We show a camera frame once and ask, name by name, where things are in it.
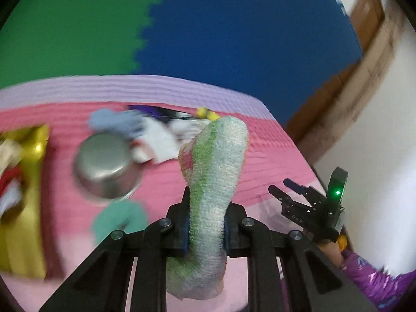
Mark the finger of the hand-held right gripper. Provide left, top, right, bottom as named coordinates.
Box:
left=268, top=185, right=293, bottom=207
left=284, top=178, right=309, bottom=196

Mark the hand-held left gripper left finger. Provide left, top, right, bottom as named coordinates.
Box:
left=39, top=187, right=192, bottom=312

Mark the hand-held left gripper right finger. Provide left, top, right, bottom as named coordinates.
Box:
left=224, top=201, right=378, bottom=312

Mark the green and white fuzzy sock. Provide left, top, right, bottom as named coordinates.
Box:
left=166, top=115, right=250, bottom=301

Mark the white shoe shine mitt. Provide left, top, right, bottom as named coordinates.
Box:
left=132, top=117, right=183, bottom=165

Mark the light blue towel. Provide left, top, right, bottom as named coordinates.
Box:
left=87, top=109, right=144, bottom=139

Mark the red box with gold lining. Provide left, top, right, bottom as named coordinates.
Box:
left=0, top=124, right=51, bottom=280

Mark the person's right forearm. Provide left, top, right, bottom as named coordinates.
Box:
left=320, top=240, right=416, bottom=312

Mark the pink striped blanket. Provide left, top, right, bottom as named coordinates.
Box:
left=0, top=75, right=323, bottom=312

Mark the teal cloth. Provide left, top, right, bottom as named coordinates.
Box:
left=91, top=201, right=148, bottom=244

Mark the stainless steel bowl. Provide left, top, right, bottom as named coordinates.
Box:
left=73, top=133, right=144, bottom=201

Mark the yellow and black toy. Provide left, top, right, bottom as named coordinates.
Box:
left=196, top=107, right=220, bottom=121

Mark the black and purple packet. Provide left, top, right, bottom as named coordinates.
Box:
left=127, top=104, right=199, bottom=121

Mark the blue foam mat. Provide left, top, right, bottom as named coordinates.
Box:
left=132, top=0, right=363, bottom=128

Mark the white cloth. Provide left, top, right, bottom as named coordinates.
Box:
left=0, top=182, right=24, bottom=217

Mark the brown cardboard box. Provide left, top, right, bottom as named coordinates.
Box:
left=349, top=0, right=386, bottom=53

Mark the green foam mat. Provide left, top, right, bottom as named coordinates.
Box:
left=0, top=0, right=173, bottom=89

